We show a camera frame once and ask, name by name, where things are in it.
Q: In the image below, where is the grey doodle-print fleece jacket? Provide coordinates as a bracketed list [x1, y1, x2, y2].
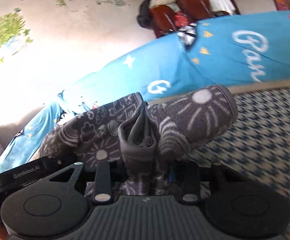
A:
[39, 85, 238, 198]

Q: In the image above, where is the red patterned cloth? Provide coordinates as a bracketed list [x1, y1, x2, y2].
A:
[173, 14, 186, 28]

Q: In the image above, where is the blue printed quilt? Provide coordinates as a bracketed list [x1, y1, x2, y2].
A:
[0, 10, 290, 175]

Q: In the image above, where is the white-clothed table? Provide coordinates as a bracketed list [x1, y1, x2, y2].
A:
[207, 0, 237, 16]

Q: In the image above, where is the houndstooth woven mat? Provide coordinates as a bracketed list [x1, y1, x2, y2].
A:
[145, 81, 290, 240]

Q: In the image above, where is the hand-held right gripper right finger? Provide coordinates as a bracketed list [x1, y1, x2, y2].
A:
[168, 160, 236, 203]

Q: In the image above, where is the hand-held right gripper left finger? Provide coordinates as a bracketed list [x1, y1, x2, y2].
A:
[48, 160, 123, 204]

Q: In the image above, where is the brown wooden chair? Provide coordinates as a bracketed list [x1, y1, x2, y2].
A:
[150, 5, 178, 38]
[177, 0, 213, 24]

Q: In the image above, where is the green plant wall sticker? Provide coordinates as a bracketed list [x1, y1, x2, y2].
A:
[0, 12, 33, 62]

